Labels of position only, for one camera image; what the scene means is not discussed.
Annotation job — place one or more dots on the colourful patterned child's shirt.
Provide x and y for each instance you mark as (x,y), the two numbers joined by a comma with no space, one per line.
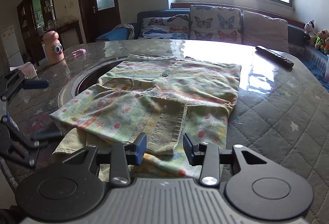
(163,97)

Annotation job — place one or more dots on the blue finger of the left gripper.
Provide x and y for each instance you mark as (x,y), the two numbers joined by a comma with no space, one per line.
(47,135)
(31,84)

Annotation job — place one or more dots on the dark wooden display cabinet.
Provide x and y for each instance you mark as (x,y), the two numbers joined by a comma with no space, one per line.
(36,17)

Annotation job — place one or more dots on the upright butterfly print cushion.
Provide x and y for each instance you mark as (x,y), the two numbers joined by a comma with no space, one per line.
(219,24)

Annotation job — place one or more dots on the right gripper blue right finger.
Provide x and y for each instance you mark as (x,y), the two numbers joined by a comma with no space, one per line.
(207,156)

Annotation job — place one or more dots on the brown bear plush toy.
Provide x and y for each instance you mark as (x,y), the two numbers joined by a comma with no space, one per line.
(320,39)

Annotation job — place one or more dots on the flat butterfly print cushion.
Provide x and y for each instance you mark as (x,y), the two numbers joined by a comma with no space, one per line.
(174,27)

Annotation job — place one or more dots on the orange fox plush toy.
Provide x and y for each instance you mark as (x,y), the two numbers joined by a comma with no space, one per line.
(326,46)

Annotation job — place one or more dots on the pink cartoon face bottle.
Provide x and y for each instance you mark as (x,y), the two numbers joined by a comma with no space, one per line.
(53,48)

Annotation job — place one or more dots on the black round induction cooktop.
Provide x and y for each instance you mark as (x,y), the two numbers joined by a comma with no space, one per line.
(91,76)

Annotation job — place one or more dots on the dark blue sofa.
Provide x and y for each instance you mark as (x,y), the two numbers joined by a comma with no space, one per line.
(299,45)

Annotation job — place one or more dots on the blue grey cloth pile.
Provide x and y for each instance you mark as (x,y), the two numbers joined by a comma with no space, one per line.
(120,32)

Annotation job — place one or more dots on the white refrigerator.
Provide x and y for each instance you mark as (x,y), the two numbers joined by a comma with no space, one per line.
(11,47)

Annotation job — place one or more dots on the plain beige cushion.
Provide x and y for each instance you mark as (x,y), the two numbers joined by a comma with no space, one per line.
(261,30)

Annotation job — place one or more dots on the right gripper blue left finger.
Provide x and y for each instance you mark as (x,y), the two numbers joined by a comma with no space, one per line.
(124,154)

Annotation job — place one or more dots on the black white plush toy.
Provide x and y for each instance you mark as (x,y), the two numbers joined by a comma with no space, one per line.
(309,30)

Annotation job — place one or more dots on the black remote control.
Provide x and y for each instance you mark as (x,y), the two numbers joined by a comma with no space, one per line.
(275,57)

